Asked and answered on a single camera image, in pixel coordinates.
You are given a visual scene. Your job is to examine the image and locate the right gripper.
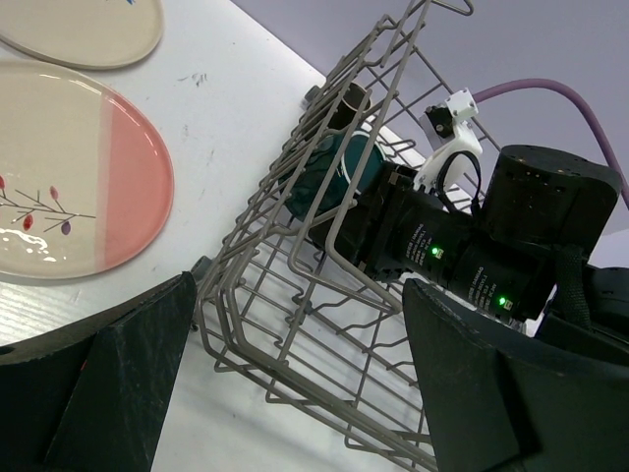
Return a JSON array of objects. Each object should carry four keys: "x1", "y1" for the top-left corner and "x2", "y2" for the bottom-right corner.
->
[{"x1": 333, "y1": 163, "x2": 553, "y2": 322}]

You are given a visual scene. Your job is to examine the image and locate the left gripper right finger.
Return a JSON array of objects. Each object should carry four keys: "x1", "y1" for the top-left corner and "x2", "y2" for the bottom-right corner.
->
[{"x1": 403, "y1": 279, "x2": 628, "y2": 471}]

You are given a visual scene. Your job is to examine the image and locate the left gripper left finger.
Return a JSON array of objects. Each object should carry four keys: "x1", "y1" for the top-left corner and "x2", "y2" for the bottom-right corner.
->
[{"x1": 1, "y1": 271, "x2": 197, "y2": 471}]

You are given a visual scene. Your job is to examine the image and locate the dark green mug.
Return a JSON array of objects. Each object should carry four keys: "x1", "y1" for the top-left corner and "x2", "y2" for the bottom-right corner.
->
[{"x1": 284, "y1": 131, "x2": 385, "y2": 221}]

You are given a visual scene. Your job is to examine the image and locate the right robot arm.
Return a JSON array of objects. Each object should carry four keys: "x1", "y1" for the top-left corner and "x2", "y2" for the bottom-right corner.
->
[{"x1": 309, "y1": 145, "x2": 628, "y2": 341}]

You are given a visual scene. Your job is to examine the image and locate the pink and cream plate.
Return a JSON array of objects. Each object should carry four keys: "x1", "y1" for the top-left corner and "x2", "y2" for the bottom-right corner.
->
[{"x1": 1, "y1": 59, "x2": 174, "y2": 279}]

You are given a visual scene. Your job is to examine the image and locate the blue and cream plate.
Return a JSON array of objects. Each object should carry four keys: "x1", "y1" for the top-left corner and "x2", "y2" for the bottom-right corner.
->
[{"x1": 1, "y1": 0, "x2": 164, "y2": 70}]

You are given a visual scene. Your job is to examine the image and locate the grey wire dish rack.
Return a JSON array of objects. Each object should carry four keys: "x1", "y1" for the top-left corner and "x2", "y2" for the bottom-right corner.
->
[{"x1": 196, "y1": 1, "x2": 474, "y2": 471}]

